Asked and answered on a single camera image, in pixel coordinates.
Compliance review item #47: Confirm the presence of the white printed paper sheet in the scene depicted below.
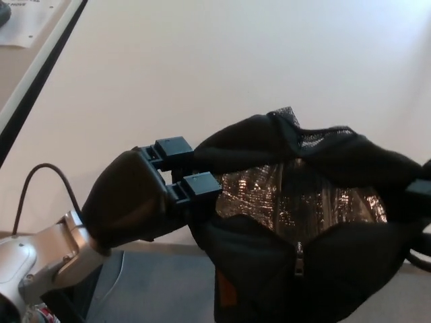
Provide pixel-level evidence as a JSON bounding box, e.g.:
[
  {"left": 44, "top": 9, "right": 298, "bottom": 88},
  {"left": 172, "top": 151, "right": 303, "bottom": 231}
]
[{"left": 0, "top": 0, "right": 73, "bottom": 48}]

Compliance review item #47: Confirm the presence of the red and white item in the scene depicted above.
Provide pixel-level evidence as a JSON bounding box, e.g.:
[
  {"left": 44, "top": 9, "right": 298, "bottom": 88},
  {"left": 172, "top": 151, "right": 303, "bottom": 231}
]
[{"left": 35, "top": 302, "right": 57, "bottom": 323}]

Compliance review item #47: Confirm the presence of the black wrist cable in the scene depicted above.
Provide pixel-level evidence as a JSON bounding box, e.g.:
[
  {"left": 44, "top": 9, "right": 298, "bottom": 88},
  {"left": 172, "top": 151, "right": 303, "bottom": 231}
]
[{"left": 11, "top": 163, "right": 84, "bottom": 236}]

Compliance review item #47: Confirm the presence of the black insulated lunch bag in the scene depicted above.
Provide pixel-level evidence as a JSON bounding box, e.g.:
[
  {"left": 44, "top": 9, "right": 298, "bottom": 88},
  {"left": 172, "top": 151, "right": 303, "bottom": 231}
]
[{"left": 193, "top": 106, "right": 431, "bottom": 323}]

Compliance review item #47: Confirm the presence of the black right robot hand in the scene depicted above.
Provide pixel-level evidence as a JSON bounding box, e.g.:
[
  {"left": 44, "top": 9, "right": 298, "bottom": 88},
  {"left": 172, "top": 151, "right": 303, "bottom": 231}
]
[{"left": 405, "top": 180, "right": 431, "bottom": 203}]

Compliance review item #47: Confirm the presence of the black table frame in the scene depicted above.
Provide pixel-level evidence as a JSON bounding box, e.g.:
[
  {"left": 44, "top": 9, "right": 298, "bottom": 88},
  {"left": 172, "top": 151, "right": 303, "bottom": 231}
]
[{"left": 40, "top": 260, "right": 104, "bottom": 323}]

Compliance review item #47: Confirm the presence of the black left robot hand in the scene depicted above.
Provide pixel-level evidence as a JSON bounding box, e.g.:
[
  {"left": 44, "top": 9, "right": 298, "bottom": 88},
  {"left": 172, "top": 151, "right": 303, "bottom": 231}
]
[{"left": 81, "top": 136, "right": 223, "bottom": 250}]

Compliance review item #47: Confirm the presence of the white floor cable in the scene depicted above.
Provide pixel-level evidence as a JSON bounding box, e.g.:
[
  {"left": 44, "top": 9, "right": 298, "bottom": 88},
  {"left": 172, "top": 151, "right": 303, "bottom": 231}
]
[{"left": 97, "top": 251, "right": 127, "bottom": 303}]

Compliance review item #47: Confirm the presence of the dark grey object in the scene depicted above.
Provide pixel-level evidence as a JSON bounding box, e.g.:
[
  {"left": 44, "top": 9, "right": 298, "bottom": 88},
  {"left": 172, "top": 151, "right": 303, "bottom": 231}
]
[{"left": 0, "top": 0, "right": 13, "bottom": 25}]

